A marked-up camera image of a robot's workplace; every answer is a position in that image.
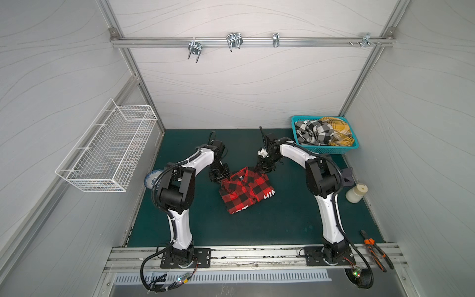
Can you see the dark grey plastic part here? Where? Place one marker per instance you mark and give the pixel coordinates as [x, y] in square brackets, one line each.
[347, 175]

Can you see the aluminium crossbar rail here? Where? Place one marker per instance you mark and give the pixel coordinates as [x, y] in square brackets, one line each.
[248, 42]

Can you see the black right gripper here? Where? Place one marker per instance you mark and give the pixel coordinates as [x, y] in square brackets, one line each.
[264, 163]

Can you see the yellow plaid shirt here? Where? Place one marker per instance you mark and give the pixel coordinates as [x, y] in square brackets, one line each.
[341, 135]

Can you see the white wire basket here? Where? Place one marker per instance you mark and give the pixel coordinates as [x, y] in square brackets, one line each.
[106, 156]

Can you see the metal U-bolt clamp left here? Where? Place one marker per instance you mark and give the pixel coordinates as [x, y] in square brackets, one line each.
[195, 49]

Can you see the metal bracket right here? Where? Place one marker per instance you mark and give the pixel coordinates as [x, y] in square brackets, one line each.
[366, 42]

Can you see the blue white ceramic bowl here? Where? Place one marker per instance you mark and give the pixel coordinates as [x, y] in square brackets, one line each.
[150, 179]

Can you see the red black plaid shirt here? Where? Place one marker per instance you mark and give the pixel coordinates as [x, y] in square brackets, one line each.
[244, 189]

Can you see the white tape roll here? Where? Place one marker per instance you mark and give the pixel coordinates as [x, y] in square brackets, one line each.
[356, 193]

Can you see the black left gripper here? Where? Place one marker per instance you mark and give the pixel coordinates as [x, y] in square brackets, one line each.
[226, 174]

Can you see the metal U-bolt clamp middle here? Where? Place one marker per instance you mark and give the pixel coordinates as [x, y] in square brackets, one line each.
[234, 40]

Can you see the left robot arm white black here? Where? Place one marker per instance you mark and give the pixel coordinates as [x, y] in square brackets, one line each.
[173, 192]

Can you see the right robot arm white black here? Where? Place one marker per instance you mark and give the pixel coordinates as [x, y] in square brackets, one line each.
[324, 180]

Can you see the black white plaid shirt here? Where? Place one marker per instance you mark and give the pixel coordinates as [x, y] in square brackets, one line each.
[314, 132]

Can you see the orange black pliers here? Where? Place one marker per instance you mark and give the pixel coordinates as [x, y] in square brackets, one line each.
[373, 249]

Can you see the metal u-bolt clamp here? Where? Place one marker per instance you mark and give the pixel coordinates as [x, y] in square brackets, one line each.
[195, 49]
[234, 40]

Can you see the teal plastic basket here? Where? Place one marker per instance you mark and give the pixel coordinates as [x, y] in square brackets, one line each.
[323, 149]

